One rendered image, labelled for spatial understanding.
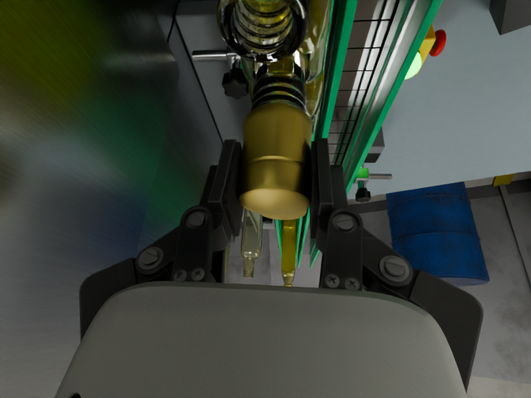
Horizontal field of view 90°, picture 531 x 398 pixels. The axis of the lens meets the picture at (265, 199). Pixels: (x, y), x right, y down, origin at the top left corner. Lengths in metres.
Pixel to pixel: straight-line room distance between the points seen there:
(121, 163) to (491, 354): 2.96
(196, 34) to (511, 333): 2.95
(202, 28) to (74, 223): 0.32
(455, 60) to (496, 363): 2.61
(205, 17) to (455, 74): 0.52
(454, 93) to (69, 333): 0.77
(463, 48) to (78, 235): 0.66
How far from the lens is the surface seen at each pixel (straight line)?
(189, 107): 0.44
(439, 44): 0.58
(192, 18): 0.43
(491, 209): 3.20
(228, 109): 0.53
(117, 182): 0.22
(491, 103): 0.84
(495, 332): 3.02
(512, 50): 0.73
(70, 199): 0.19
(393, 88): 0.39
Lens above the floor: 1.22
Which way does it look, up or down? 23 degrees down
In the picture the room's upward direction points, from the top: 176 degrees counter-clockwise
